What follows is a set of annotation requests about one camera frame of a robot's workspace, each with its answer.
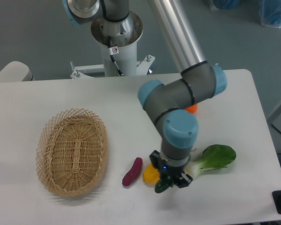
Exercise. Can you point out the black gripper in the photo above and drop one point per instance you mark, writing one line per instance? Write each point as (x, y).
(173, 168)

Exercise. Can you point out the dark green cucumber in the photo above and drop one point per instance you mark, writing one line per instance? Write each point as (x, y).
(163, 184)

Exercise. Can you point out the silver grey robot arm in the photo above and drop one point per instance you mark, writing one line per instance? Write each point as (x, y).
(165, 104)

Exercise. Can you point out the woven wicker basket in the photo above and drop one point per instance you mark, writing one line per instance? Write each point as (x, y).
(72, 152)

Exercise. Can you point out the yellow mango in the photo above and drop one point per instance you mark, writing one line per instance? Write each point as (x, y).
(151, 175)

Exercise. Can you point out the green bok choy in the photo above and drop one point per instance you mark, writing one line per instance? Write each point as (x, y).
(214, 157)

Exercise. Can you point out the purple sweet potato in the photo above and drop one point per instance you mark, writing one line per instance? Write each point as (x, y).
(131, 176)

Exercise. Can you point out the orange tangerine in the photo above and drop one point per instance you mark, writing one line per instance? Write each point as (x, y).
(192, 109)

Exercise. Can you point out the blue plastic bag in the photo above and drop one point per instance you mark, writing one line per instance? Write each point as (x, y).
(270, 13)

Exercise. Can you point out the white chair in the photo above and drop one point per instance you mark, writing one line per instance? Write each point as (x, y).
(16, 71)

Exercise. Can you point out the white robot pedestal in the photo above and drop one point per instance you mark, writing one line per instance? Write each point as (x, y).
(118, 46)

